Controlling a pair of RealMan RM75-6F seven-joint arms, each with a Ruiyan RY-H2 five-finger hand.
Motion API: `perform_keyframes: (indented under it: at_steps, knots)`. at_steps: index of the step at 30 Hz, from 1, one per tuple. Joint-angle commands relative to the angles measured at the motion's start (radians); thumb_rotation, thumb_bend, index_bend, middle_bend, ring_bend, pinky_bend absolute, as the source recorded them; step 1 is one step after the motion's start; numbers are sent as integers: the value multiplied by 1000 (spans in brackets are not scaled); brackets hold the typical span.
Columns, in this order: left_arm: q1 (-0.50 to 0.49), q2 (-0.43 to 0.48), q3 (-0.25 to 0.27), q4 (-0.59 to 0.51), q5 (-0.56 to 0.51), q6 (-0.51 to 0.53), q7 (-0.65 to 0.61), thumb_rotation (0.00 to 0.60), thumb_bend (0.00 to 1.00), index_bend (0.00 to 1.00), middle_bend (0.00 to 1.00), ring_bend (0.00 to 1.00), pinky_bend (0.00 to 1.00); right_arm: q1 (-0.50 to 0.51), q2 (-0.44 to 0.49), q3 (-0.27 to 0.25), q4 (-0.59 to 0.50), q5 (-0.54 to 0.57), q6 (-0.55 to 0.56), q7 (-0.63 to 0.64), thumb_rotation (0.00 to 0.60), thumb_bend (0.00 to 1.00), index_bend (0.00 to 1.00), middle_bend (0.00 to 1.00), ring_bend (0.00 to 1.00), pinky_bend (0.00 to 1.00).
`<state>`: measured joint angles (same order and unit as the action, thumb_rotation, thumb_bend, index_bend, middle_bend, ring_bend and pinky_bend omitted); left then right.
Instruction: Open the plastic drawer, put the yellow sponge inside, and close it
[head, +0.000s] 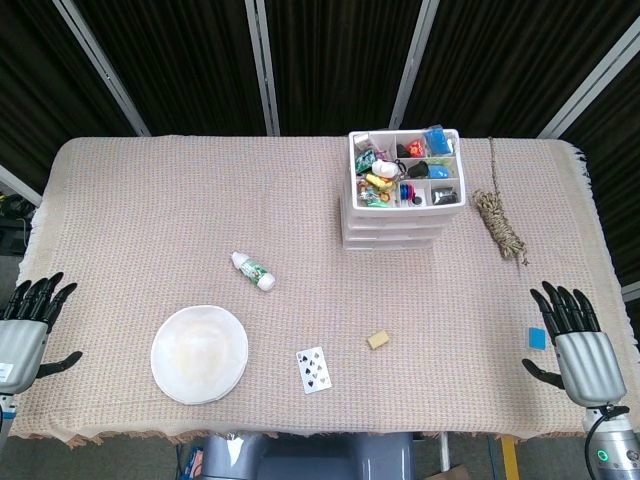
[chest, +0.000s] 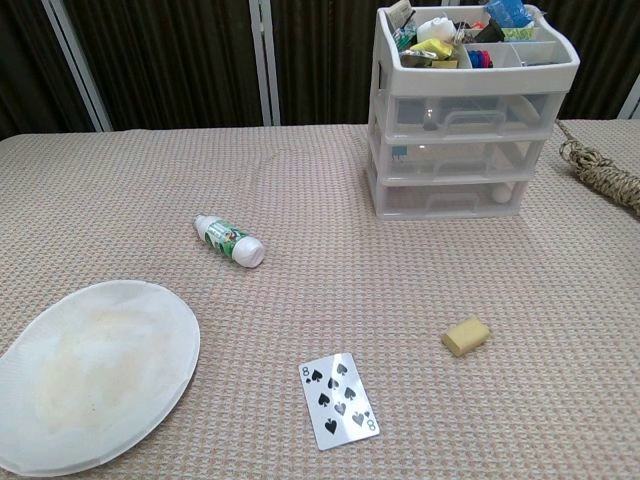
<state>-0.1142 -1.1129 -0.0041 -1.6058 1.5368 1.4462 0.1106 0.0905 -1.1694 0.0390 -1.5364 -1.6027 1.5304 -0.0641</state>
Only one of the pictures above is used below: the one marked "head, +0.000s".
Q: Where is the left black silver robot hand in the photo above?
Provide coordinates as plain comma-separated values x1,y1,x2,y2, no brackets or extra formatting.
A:
0,271,84,398

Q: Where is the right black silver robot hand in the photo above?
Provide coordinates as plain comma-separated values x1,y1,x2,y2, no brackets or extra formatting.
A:
521,280,630,409

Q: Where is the clear plastic drawer with pendant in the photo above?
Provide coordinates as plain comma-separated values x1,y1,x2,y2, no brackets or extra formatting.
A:
341,213,444,230

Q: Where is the clear drawer with white ball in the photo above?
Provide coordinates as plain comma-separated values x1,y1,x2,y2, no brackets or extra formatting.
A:
343,238,436,252

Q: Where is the clear drawer with blue clip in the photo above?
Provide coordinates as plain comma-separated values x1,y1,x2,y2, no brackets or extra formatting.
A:
342,227,441,241

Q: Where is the white plastic drawer unit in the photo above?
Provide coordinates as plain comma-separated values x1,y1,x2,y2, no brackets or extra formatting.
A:
339,128,468,253

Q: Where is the white paper plate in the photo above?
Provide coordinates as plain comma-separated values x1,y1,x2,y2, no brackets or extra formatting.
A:
150,303,250,406

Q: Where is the blue printed package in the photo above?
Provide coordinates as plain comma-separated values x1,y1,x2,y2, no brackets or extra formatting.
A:
185,444,205,480

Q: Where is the white bottle green label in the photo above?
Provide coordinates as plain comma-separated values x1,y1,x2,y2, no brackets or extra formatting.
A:
230,251,277,292

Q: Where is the blue plastic packet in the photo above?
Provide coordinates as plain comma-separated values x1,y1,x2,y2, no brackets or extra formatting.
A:
423,127,451,156

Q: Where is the eight of spades card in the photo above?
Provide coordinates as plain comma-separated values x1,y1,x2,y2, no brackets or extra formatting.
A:
295,346,333,396

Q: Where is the grey robot torso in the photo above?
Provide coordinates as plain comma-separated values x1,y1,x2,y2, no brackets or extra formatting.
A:
199,432,416,480

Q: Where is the beige woven tablecloth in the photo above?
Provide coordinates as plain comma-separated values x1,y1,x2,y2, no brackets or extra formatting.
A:
9,134,640,449

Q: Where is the black pleated curtain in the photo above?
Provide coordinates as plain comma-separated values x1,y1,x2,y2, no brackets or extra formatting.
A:
0,0,640,281

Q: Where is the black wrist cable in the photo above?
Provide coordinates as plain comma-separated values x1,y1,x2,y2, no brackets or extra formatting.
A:
584,404,631,480

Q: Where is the black cable clutter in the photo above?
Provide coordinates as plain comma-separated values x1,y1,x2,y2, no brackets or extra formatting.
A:
0,192,34,251

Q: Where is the aluminium frame post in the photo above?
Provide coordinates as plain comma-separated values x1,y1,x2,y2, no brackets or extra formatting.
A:
537,17,640,140
52,0,152,137
0,163,44,207
243,0,282,137
388,0,442,130

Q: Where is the jute rope bundle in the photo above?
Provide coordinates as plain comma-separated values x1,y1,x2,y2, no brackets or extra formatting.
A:
472,135,531,269

